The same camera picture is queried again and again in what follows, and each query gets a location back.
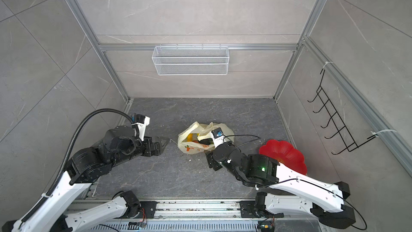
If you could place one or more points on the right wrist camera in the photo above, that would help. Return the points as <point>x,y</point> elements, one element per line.
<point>217,137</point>

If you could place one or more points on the red flower-shaped plate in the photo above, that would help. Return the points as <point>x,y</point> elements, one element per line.
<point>285,153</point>

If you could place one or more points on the white wire mesh basket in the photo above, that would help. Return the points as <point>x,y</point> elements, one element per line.
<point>191,60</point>

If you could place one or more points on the yellow fake lemon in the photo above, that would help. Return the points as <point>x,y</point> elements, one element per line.
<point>192,137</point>

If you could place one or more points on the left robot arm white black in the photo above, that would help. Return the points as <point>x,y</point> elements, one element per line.
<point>119,145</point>

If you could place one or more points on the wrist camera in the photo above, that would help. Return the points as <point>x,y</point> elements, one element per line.
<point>140,123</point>
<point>217,137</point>

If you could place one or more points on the cream plastic bag orange prints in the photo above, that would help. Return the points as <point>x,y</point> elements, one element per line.
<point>197,137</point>

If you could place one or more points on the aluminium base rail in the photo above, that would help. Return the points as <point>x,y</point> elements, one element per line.
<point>204,215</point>

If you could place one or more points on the black wire hook rack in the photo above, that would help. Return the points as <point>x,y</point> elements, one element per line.
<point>335,120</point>

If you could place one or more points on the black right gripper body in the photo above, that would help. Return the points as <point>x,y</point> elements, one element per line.
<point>216,164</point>

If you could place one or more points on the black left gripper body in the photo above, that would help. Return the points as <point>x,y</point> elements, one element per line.
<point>148,150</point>

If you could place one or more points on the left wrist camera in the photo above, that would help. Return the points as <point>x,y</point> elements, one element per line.
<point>140,123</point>

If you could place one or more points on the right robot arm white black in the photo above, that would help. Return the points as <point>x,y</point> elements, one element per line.
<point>283,191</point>

